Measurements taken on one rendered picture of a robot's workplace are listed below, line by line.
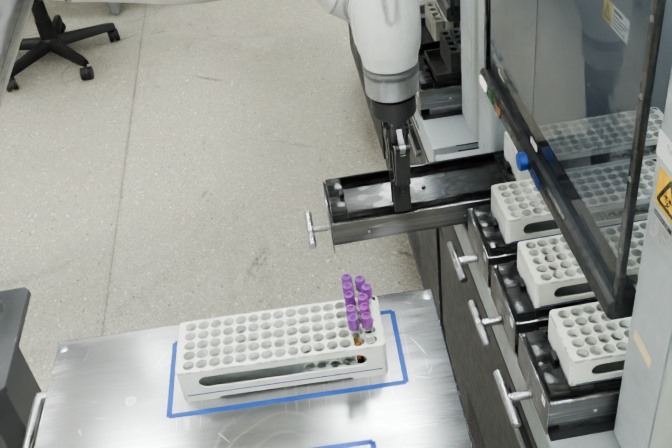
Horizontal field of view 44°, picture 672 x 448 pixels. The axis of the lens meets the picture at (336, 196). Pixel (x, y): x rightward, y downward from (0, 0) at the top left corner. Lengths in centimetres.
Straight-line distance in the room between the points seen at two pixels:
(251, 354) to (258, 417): 9
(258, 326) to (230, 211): 168
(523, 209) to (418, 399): 40
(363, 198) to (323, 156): 153
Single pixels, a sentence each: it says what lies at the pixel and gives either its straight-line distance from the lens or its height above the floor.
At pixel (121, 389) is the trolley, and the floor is 82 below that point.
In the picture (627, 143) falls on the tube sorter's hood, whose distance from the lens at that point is 96.
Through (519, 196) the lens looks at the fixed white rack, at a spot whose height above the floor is 86.
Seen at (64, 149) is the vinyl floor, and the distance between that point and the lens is 348.
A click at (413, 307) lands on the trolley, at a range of 130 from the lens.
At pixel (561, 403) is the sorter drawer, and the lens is 121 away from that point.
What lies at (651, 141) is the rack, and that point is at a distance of 159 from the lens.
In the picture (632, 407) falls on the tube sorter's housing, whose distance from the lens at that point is 116.
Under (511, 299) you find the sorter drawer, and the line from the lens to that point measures 132.
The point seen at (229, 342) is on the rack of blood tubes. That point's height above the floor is 87.
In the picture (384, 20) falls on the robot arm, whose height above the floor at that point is 120.
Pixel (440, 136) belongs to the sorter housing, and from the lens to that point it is 181.
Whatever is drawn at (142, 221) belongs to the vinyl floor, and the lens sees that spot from 295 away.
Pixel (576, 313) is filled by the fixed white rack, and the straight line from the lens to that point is 125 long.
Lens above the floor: 176
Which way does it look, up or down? 38 degrees down
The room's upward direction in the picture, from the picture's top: 8 degrees counter-clockwise
